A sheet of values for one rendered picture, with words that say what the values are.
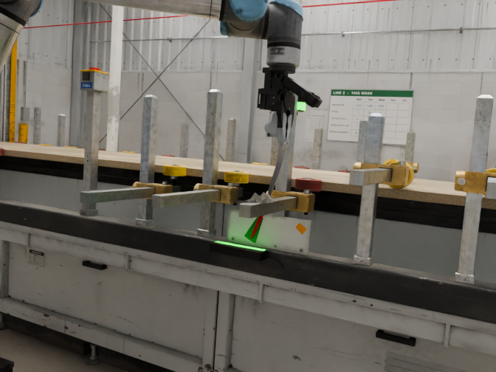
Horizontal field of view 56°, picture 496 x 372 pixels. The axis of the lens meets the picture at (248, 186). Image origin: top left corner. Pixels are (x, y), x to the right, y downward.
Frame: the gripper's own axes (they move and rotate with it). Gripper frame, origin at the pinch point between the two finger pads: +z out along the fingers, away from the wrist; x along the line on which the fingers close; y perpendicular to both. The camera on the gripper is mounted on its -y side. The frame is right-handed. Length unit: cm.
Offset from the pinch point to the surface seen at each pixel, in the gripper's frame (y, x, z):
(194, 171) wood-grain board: 42.8, -21.8, 12.2
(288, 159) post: 0.8, -5.9, 4.7
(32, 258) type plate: 137, -31, 62
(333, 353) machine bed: -10, -31, 68
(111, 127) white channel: 159, -102, -3
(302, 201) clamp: -4.7, -5.1, 16.2
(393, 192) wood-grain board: -26.3, -21.6, 12.2
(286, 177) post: 0.9, -5.9, 9.9
